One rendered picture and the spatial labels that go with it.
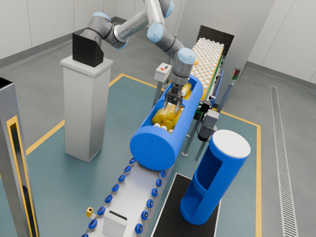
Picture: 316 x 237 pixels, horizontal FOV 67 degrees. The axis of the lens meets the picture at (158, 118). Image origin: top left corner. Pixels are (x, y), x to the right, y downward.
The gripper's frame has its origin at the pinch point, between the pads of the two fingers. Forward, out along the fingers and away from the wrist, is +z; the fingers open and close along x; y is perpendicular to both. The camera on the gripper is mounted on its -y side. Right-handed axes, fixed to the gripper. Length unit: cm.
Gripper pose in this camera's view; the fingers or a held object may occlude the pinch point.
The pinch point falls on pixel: (170, 109)
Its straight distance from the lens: 141.1
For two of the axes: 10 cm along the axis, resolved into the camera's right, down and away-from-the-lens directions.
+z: -2.2, 7.7, 6.0
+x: 9.2, 3.7, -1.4
